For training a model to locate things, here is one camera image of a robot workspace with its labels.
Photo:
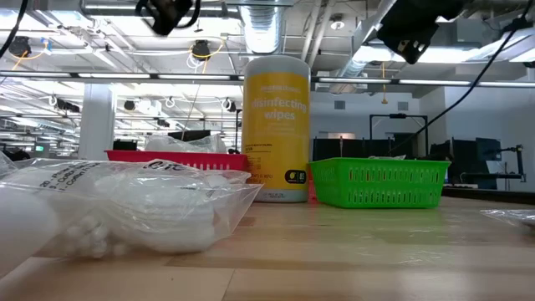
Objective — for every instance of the white building column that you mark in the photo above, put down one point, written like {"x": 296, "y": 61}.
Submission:
{"x": 97, "y": 121}

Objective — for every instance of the long ceiling light bar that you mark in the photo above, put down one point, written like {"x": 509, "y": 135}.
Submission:
{"x": 355, "y": 80}
{"x": 113, "y": 76}

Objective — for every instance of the clear vanity pack bag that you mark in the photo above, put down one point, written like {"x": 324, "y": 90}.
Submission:
{"x": 167, "y": 209}
{"x": 25, "y": 226}

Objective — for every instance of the black ceiling speaker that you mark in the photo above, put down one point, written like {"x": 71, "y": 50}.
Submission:
{"x": 129, "y": 105}

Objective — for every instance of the silver round air duct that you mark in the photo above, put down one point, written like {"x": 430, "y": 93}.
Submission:
{"x": 262, "y": 29}

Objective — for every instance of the red plastic basket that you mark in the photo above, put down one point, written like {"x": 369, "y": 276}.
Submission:
{"x": 311, "y": 190}
{"x": 188, "y": 159}

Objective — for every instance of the yellow disinfecting wipes canister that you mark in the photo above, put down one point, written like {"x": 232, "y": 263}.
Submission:
{"x": 276, "y": 138}

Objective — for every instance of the black pole stand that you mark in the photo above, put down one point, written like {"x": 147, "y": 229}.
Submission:
{"x": 237, "y": 125}

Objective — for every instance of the black desk equipment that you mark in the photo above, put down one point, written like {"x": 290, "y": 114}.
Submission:
{"x": 455, "y": 159}

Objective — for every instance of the clear bag of white cotton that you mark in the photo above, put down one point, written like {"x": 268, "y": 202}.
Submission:
{"x": 209, "y": 144}

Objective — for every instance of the grey wall vent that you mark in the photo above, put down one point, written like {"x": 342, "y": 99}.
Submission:
{"x": 403, "y": 105}
{"x": 339, "y": 105}

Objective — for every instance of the silver slanted air duct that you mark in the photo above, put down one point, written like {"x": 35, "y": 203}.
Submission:
{"x": 355, "y": 62}

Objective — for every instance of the black metal stand frame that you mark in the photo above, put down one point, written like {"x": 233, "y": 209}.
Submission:
{"x": 398, "y": 115}

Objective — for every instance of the bright ceiling light panel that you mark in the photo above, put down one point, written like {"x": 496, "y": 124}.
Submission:
{"x": 443, "y": 54}

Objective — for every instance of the black articulated desk stand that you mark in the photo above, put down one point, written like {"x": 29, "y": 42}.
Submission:
{"x": 519, "y": 163}

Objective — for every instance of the dark desk top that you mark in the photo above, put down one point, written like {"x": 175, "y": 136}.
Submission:
{"x": 493, "y": 195}

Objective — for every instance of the round ceiling fixture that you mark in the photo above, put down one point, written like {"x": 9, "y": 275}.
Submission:
{"x": 337, "y": 24}

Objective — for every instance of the small black box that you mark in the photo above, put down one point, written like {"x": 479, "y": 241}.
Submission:
{"x": 124, "y": 145}

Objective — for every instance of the green plastic basket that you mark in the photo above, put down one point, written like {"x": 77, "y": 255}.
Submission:
{"x": 376, "y": 184}

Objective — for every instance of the black computer monitor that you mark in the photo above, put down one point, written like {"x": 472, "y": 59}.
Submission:
{"x": 188, "y": 134}

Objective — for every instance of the black desk monitor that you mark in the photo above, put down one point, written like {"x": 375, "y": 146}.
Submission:
{"x": 489, "y": 148}

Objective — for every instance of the small bag of metal pins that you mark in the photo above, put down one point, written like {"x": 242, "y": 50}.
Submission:
{"x": 386, "y": 157}

